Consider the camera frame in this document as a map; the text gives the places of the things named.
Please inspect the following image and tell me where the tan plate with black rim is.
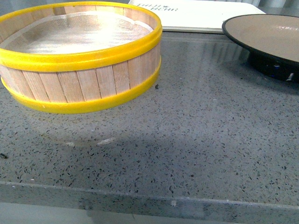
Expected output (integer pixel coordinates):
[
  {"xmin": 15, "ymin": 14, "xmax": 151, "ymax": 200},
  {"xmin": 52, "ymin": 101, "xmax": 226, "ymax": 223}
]
[{"xmin": 222, "ymin": 14, "xmax": 299, "ymax": 83}]

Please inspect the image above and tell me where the cream bear tray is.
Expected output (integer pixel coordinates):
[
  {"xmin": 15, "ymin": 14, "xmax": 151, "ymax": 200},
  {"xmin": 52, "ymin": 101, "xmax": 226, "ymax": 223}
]
[{"xmin": 129, "ymin": 0, "xmax": 264, "ymax": 34}]

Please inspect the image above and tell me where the yellow-rimmed wooden steamer basket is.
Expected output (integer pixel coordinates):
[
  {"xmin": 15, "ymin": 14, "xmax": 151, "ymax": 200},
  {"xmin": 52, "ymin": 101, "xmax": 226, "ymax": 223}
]
[{"xmin": 0, "ymin": 1, "xmax": 162, "ymax": 114}]

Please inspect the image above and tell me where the white steamer cloth liner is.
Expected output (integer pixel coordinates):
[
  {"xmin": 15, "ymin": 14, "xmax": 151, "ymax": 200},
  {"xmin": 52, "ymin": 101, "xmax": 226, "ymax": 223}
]
[{"xmin": 0, "ymin": 11, "xmax": 153, "ymax": 54}]

